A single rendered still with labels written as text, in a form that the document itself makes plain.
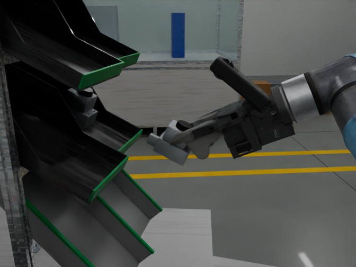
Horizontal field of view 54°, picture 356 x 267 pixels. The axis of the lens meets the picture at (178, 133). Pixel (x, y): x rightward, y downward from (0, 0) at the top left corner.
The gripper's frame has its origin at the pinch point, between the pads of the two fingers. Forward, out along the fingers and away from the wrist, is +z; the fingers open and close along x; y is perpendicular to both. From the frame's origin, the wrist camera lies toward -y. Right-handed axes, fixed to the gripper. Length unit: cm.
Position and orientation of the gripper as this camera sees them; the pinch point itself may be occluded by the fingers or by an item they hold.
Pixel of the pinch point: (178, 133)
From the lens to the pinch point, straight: 66.2
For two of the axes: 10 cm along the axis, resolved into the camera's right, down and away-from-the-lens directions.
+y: 4.2, 8.9, 1.9
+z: -8.8, 3.4, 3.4
